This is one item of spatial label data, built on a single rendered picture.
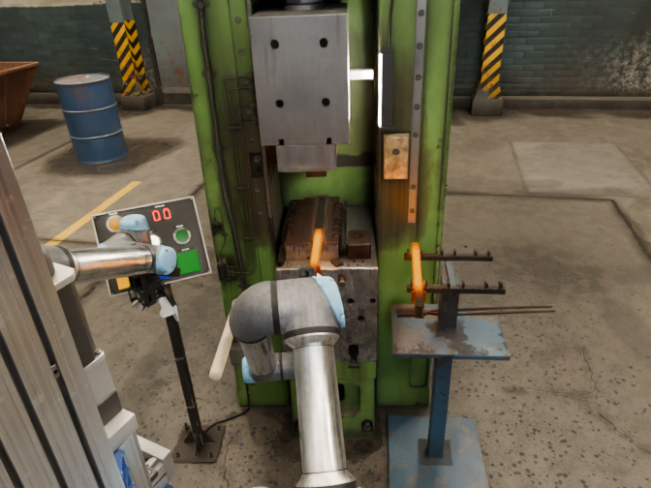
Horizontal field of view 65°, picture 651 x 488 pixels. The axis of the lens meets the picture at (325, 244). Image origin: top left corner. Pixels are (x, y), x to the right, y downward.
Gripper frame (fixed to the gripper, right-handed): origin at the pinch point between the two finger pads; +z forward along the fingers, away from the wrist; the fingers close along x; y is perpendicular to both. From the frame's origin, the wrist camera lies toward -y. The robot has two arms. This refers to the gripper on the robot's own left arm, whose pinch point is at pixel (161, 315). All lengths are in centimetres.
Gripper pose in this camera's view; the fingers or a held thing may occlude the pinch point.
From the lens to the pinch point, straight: 173.9
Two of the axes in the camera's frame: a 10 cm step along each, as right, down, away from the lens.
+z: 0.4, 8.8, 4.8
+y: -4.5, 4.5, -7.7
